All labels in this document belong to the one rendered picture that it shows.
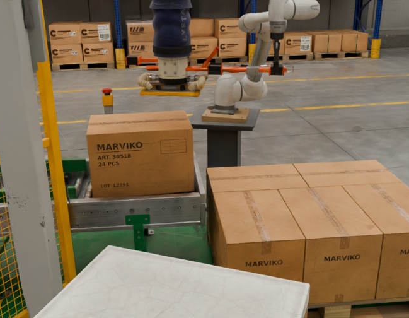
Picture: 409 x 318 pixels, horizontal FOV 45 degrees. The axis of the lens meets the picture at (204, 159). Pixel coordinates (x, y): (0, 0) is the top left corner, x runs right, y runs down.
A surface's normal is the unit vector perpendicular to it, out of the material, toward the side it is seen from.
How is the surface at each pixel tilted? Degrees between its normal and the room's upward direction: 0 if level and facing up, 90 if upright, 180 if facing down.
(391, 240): 90
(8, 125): 90
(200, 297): 0
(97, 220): 90
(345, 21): 90
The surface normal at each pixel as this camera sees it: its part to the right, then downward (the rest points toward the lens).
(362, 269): 0.10, 0.36
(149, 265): -0.01, -0.93
